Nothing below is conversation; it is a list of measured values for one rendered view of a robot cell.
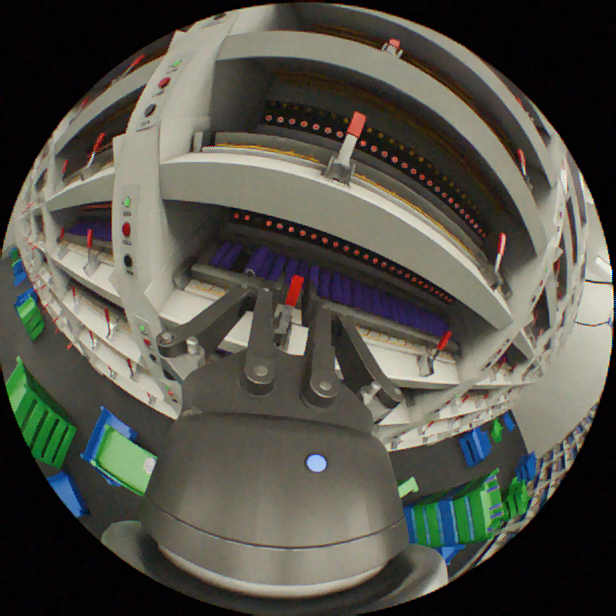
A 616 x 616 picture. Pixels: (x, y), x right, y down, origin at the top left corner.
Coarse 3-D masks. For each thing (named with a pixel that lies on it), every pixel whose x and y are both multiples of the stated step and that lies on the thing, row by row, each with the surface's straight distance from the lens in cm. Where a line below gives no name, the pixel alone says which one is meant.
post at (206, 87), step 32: (192, 32) 39; (224, 32) 33; (160, 64) 36; (192, 64) 29; (224, 64) 31; (256, 64) 39; (192, 96) 26; (224, 96) 32; (256, 96) 42; (128, 128) 31; (128, 160) 28; (160, 192) 24; (160, 224) 24; (192, 224) 30; (160, 256) 26; (128, 288) 31; (128, 320) 37; (160, 320) 29; (160, 384) 51
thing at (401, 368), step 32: (192, 256) 30; (160, 288) 27; (192, 288) 29; (224, 288) 28; (416, 288) 42; (448, 320) 54; (288, 352) 23; (384, 352) 31; (416, 384) 38; (448, 384) 45
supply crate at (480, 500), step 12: (480, 480) 105; (492, 480) 112; (468, 492) 96; (480, 492) 94; (492, 492) 115; (480, 504) 96; (492, 504) 118; (480, 516) 99; (504, 516) 119; (480, 528) 102; (480, 540) 106
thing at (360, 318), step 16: (192, 272) 29; (208, 272) 27; (224, 272) 27; (256, 288) 25; (288, 288) 26; (336, 304) 27; (352, 320) 28; (368, 320) 28; (384, 320) 30; (368, 336) 29; (400, 336) 34; (416, 336) 35; (432, 336) 40; (448, 352) 47
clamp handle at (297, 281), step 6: (294, 276) 20; (300, 276) 20; (294, 282) 20; (300, 282) 20; (294, 288) 20; (300, 288) 20; (288, 294) 20; (294, 294) 20; (288, 300) 20; (294, 300) 20; (288, 306) 21; (294, 306) 20; (288, 312) 21; (282, 318) 21; (288, 318) 21; (282, 324) 22; (282, 330) 22
